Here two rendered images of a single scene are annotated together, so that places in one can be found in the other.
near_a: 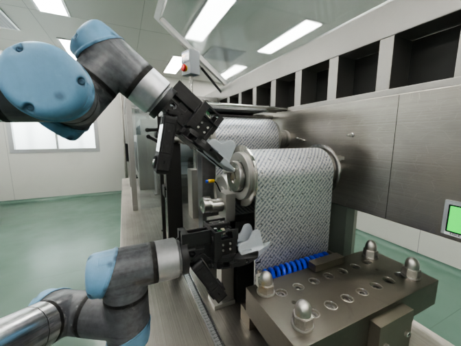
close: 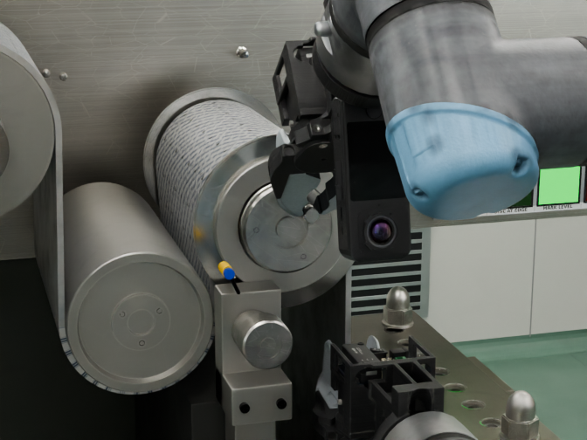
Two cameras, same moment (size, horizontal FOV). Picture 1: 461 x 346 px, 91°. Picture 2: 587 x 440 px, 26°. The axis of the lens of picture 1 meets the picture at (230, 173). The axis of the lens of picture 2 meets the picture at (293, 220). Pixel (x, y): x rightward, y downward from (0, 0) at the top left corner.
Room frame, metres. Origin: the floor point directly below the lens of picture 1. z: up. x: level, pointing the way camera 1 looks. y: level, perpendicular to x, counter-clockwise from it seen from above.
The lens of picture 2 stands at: (0.37, 0.97, 1.52)
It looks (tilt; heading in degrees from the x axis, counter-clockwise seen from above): 15 degrees down; 279
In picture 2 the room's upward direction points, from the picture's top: straight up
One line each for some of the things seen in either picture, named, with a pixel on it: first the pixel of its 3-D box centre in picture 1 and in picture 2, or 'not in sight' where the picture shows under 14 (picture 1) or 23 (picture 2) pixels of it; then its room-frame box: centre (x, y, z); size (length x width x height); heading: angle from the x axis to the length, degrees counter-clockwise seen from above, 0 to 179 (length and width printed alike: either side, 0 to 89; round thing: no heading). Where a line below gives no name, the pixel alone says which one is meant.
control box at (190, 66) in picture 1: (188, 63); not in sight; (1.05, 0.18, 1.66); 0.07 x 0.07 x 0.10; 43
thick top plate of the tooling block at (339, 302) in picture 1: (343, 295); (410, 405); (0.45, -0.25, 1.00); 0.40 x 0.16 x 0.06; 115
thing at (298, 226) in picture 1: (295, 230); (309, 326); (0.54, -0.16, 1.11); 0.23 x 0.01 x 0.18; 115
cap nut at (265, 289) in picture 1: (265, 281); not in sight; (0.42, -0.07, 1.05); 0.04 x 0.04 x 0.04
